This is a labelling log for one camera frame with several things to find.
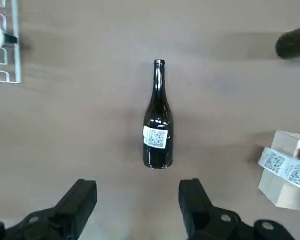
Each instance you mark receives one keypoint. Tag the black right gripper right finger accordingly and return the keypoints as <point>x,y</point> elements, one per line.
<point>197,207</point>

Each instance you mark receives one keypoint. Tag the dark green glass bottle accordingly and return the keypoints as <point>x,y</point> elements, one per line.
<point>158,105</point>

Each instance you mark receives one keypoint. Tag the light wooden box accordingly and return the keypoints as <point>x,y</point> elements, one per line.
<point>282,145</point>

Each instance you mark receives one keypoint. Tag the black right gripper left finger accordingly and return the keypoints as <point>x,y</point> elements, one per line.
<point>72,205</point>

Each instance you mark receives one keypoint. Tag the white QR code label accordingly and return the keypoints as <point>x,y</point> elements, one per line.
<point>155,137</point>

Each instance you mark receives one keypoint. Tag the brown glass bottle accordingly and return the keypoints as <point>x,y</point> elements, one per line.
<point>292,45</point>

